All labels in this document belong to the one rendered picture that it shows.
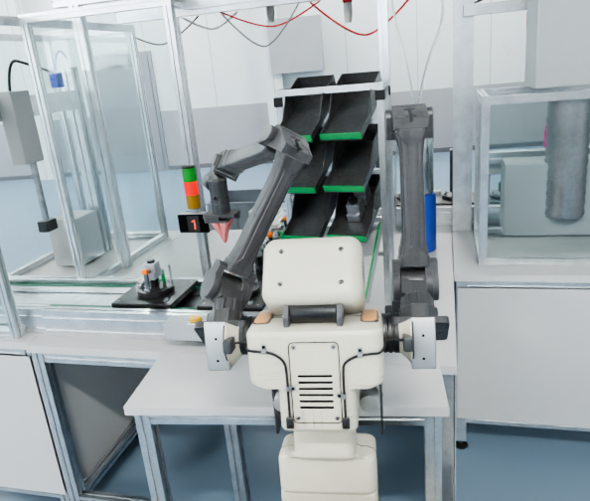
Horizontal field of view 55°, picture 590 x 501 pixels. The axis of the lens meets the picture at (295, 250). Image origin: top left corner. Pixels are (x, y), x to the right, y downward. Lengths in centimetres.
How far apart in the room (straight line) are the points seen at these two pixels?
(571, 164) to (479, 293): 61
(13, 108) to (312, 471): 191
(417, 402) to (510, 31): 932
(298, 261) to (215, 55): 962
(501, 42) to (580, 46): 810
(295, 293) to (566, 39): 164
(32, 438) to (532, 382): 206
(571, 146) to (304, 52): 803
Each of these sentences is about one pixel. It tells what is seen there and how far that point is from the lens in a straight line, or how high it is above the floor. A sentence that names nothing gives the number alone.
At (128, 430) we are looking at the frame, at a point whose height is 17.
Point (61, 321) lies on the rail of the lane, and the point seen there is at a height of 92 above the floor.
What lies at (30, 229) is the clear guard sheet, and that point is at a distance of 317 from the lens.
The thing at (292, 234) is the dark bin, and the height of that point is 120.
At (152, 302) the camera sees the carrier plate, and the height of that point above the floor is 97.
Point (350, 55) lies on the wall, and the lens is 1032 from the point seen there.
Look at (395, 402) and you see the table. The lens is 158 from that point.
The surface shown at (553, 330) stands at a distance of 254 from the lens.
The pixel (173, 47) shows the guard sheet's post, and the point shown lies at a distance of 211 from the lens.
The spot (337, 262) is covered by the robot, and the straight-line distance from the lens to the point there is 114.
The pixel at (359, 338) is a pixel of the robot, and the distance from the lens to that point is 112.
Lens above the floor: 174
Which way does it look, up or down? 18 degrees down
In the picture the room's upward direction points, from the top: 5 degrees counter-clockwise
